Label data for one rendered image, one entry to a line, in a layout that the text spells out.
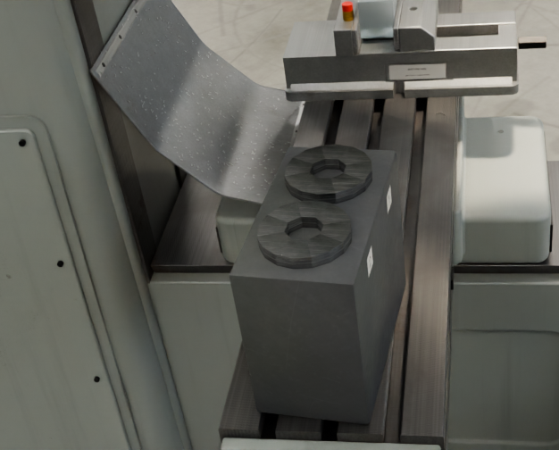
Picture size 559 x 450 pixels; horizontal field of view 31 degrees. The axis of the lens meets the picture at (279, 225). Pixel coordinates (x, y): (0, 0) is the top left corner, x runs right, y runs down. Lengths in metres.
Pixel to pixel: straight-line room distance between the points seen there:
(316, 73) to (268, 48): 2.32
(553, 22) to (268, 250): 3.01
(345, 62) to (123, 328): 0.54
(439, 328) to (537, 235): 0.39
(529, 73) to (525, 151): 1.95
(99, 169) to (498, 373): 0.71
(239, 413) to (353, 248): 0.23
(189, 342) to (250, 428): 0.65
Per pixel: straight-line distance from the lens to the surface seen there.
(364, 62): 1.53
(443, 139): 1.43
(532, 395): 1.70
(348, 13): 1.52
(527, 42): 1.56
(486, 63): 1.52
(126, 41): 1.51
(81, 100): 1.42
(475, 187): 1.52
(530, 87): 3.47
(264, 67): 3.73
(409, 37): 1.50
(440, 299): 1.16
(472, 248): 1.50
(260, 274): 0.93
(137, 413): 1.76
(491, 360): 1.65
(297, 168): 1.04
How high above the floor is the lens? 1.73
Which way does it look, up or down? 36 degrees down
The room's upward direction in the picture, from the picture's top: 9 degrees counter-clockwise
